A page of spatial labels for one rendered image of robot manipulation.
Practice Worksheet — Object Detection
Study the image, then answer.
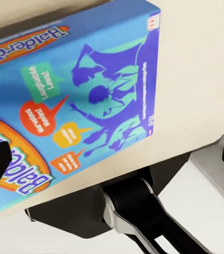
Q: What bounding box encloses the board game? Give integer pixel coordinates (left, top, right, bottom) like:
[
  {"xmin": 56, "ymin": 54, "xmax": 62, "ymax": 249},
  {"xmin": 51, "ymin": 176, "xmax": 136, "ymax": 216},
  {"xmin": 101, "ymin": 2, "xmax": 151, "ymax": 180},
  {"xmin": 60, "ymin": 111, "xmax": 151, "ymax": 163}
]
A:
[{"xmin": 0, "ymin": 0, "xmax": 161, "ymax": 212}]

